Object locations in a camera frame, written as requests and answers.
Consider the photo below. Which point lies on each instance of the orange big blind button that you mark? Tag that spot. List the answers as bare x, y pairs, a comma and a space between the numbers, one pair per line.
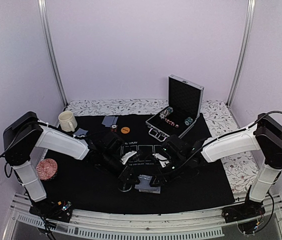
125, 130

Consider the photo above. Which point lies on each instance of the red patterned round tin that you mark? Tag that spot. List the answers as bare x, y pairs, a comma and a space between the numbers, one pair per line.
47, 169

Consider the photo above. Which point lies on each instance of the blue playing card deck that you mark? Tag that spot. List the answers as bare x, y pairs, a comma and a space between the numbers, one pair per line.
144, 185

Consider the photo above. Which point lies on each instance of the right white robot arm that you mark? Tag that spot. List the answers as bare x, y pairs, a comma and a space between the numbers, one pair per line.
264, 134

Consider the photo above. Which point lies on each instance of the single blue playing card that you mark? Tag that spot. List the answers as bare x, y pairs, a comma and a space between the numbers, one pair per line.
108, 121

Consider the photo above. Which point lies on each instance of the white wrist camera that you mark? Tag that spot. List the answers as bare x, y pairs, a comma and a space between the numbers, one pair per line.
124, 159
162, 160

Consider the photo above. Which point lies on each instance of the aluminium poker chip case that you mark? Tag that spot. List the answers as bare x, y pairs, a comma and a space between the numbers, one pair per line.
185, 97

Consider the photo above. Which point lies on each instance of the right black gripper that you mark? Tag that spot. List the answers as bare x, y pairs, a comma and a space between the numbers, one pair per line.
164, 179

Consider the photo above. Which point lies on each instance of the red dice row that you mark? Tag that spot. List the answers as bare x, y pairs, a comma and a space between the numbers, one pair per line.
172, 123

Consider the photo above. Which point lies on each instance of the poker chip row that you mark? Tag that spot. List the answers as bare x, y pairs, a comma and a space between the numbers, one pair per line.
188, 121
166, 112

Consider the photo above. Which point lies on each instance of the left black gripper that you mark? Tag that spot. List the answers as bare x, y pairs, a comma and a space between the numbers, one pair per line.
124, 174

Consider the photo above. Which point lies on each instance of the small green circuit board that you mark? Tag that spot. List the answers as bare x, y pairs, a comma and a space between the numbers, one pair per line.
63, 205

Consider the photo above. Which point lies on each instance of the cream ceramic mug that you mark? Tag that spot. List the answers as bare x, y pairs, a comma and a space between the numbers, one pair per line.
67, 121

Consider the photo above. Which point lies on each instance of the clear dealer button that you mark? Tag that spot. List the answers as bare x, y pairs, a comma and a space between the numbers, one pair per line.
124, 187

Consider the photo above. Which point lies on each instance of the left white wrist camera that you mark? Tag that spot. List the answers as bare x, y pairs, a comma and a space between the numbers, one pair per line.
124, 159

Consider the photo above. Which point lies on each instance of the black poker table mat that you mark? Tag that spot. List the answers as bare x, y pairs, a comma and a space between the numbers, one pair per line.
89, 187

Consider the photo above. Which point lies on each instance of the left aluminium frame post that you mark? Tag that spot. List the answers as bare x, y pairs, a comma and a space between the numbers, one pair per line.
42, 7

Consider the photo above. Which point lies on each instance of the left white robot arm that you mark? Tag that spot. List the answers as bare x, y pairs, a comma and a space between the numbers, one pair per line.
26, 140

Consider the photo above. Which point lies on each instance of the orange black 100 chip stack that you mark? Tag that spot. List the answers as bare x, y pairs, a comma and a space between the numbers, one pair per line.
114, 128

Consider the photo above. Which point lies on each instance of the aluminium frame post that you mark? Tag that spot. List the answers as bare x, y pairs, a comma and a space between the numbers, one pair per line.
242, 52
42, 7

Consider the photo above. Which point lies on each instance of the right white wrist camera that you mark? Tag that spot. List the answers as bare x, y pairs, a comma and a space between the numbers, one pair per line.
162, 160

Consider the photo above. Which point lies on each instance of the right aluminium frame post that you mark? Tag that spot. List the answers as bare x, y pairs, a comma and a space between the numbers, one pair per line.
242, 52

